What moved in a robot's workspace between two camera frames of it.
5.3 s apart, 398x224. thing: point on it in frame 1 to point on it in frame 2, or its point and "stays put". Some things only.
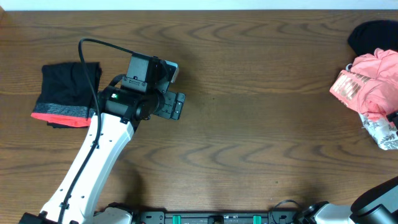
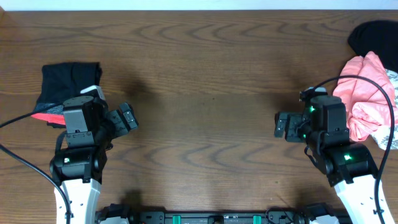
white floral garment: (384, 135) to (382, 135)
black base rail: (275, 216) stays put
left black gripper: (171, 105) to (123, 121)
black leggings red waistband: (66, 99) stays put
